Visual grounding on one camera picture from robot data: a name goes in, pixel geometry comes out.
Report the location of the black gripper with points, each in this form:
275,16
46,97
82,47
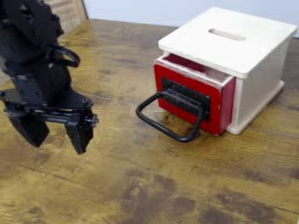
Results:
42,92

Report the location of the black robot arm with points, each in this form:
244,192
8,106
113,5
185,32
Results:
29,32

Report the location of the red drawer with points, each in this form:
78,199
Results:
196,85

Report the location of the white wooden cabinet box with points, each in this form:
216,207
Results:
243,46

